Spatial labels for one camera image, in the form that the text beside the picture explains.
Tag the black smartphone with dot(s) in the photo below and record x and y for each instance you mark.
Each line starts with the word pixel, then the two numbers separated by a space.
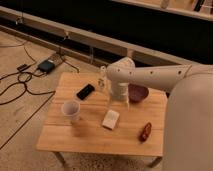
pixel 83 93

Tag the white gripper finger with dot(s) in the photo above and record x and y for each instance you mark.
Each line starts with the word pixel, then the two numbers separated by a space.
pixel 127 104
pixel 110 104

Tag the dark red ceramic bowl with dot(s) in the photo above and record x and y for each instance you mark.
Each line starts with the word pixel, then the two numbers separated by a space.
pixel 137 93

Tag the small black plug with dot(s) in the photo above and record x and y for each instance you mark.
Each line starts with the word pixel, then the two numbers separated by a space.
pixel 22 67

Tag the beige rectangular block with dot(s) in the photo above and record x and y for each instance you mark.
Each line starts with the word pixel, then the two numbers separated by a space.
pixel 110 119

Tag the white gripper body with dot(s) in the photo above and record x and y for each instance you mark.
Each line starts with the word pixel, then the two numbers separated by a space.
pixel 119 91

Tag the red pepper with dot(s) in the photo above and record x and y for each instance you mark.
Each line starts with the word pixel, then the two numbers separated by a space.
pixel 145 132

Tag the black power adapter box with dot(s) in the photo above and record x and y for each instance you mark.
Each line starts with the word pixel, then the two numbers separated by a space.
pixel 46 66

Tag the wooden table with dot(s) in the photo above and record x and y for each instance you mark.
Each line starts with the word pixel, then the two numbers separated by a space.
pixel 89 136

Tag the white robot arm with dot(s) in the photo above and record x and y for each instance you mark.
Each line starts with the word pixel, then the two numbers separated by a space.
pixel 188 121

